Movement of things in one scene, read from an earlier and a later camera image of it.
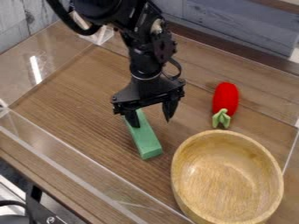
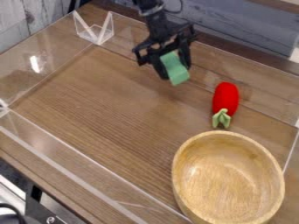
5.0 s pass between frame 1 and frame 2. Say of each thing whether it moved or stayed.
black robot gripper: moved
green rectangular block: moved
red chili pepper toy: stayed
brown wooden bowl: stayed
